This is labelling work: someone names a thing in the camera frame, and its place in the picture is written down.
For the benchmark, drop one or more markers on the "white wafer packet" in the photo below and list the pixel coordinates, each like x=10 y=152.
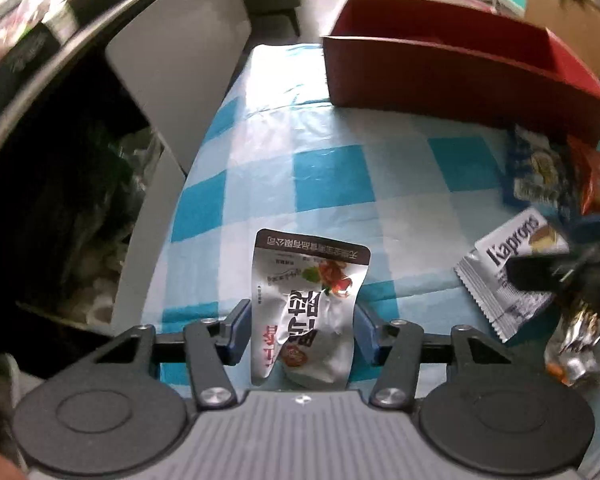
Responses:
x=485 y=285

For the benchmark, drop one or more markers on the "brown silver snack packet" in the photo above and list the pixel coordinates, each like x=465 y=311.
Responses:
x=575 y=350

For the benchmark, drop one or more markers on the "crumpled plastic bag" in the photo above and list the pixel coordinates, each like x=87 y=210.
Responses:
x=120 y=200

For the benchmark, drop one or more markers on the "blue snack packet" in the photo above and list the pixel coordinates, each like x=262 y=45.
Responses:
x=535 y=170

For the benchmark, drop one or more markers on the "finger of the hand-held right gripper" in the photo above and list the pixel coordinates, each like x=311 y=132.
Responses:
x=530 y=272
x=597 y=222

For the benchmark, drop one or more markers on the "black tray box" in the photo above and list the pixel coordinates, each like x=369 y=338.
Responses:
x=15 y=65

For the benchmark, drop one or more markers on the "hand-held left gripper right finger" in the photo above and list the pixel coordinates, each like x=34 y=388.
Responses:
x=365 y=332

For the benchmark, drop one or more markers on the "red cardboard box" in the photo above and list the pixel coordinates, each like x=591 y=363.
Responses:
x=455 y=85

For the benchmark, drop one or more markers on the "white brown-topped snack packet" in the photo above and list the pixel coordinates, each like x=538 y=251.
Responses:
x=305 y=285

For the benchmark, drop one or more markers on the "blue white checked tablecloth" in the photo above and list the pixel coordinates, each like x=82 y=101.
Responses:
x=330 y=180

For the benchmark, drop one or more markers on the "wooden cabinet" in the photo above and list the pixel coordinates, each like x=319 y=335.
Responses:
x=580 y=15

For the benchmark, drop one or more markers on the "light grey chair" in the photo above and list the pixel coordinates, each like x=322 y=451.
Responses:
x=180 y=50

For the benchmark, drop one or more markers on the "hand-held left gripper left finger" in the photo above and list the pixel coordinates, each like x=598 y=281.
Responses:
x=237 y=332

